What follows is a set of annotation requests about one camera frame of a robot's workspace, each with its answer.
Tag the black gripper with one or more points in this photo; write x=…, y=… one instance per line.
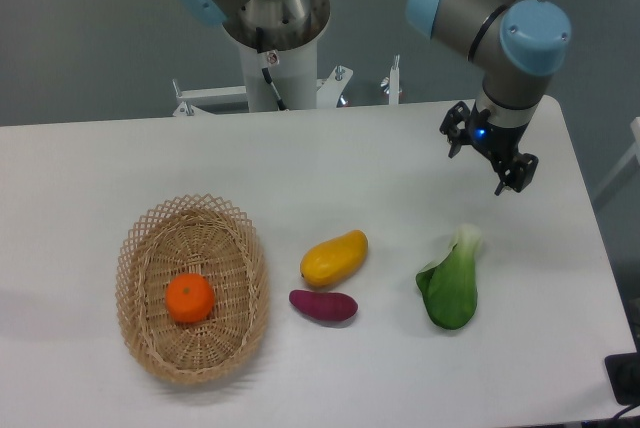
x=499, y=145

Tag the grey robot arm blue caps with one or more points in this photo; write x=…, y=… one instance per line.
x=519, y=45

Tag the woven wicker basket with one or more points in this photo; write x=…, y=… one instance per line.
x=199, y=234

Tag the green bok choy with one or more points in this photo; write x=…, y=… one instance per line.
x=448, y=284

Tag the white furniture leg at right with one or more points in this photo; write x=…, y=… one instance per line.
x=620, y=174

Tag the yellow mango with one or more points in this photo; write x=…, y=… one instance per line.
x=334, y=260

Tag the purple sweet potato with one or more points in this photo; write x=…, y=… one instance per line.
x=324, y=306

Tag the black device at table edge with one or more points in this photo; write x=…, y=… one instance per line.
x=623, y=374

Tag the orange fruit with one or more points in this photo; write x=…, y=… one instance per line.
x=189, y=298

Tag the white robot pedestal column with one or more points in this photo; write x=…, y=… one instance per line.
x=277, y=44

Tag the white metal base frame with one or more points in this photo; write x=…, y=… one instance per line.
x=329, y=93

